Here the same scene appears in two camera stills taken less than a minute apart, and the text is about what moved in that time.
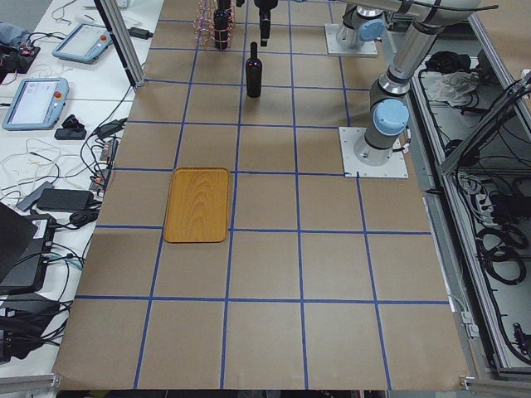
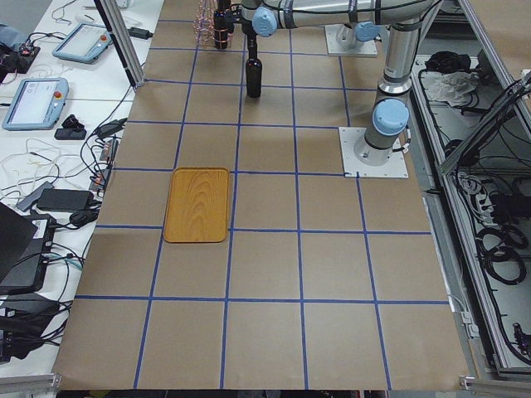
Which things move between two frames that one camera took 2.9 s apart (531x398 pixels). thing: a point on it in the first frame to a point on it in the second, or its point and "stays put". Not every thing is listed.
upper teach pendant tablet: x=85 y=43 stays put
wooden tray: x=197 y=211 stays put
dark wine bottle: x=253 y=73 stays put
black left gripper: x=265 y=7 to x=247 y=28
